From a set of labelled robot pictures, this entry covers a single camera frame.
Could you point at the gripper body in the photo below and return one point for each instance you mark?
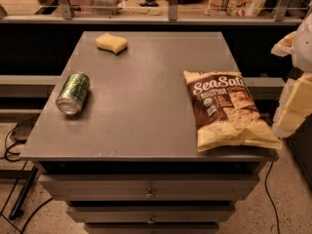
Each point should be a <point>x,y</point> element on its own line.
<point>304,46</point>

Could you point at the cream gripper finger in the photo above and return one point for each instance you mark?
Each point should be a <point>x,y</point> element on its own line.
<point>300,100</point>
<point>288,121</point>

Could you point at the brown sea salt chip bag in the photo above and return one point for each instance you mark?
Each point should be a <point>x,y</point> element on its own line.
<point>225,112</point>

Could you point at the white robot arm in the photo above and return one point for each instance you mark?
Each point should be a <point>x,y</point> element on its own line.
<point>301,59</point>

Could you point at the green soda can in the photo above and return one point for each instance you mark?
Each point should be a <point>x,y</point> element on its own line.
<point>73,94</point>

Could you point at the round drawer knob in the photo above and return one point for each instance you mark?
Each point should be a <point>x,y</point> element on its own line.
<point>150,194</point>

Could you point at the grey drawer cabinet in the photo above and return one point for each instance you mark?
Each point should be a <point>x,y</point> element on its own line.
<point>137,131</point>

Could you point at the lower drawer knob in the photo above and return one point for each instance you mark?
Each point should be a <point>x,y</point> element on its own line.
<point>150,220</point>

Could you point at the yellow sponge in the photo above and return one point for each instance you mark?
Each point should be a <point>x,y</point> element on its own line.
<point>112,43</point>

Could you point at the black metal stand leg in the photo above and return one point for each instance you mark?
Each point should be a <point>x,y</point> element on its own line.
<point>28,177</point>

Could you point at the grey metal shelf rail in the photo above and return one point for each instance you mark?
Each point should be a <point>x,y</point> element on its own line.
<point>262,12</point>

